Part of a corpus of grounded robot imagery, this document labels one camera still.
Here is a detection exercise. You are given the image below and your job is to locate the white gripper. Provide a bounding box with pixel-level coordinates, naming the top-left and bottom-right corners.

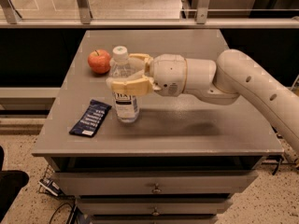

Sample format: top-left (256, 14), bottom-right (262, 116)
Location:
top-left (106, 53), bottom-right (187, 97)

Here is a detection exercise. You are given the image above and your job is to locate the clear plastic water bottle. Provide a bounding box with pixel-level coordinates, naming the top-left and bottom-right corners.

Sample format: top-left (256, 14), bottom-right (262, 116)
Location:
top-left (109, 46), bottom-right (139, 123)

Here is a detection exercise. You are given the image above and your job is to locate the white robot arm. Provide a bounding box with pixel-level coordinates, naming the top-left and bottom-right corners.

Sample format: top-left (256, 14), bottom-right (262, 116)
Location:
top-left (107, 49), bottom-right (299, 152)

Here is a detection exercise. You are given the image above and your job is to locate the dark blue rxbar wrapper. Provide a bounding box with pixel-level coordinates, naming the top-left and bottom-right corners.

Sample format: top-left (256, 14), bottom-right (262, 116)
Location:
top-left (69, 100), bottom-right (111, 137)

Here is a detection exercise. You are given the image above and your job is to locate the red apple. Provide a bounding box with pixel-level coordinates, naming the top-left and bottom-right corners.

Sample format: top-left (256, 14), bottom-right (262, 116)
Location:
top-left (88, 49), bottom-right (111, 74)

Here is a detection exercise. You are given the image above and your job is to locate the grey drawer cabinet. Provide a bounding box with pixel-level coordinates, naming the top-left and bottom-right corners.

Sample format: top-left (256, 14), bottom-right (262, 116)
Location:
top-left (33, 29), bottom-right (283, 224)

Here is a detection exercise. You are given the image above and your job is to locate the top grey drawer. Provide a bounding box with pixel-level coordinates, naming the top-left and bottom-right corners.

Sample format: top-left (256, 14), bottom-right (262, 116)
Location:
top-left (52, 171), bottom-right (258, 196)

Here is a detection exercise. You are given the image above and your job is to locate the grey drawer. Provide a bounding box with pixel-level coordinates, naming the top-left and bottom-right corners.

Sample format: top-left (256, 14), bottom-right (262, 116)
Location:
top-left (77, 198), bottom-right (232, 216)
top-left (52, 171), bottom-right (258, 196)

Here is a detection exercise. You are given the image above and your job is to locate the grey metal railing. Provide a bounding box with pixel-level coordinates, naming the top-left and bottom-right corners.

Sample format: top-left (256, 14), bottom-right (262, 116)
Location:
top-left (0, 0), bottom-right (299, 29)

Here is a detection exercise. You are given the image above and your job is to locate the middle grey drawer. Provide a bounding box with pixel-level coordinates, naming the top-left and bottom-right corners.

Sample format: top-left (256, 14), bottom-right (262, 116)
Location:
top-left (77, 198), bottom-right (232, 216)

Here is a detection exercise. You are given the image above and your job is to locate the small device on floor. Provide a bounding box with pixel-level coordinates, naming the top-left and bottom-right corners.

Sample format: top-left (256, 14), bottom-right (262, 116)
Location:
top-left (39, 178), bottom-right (61, 196)

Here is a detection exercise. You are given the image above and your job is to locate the black chair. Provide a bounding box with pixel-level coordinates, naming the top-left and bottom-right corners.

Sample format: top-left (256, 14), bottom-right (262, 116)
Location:
top-left (0, 146), bottom-right (29, 222)

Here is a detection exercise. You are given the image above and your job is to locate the black floor cable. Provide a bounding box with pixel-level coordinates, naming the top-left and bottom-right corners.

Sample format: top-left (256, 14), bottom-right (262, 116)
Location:
top-left (48, 202), bottom-right (78, 224)

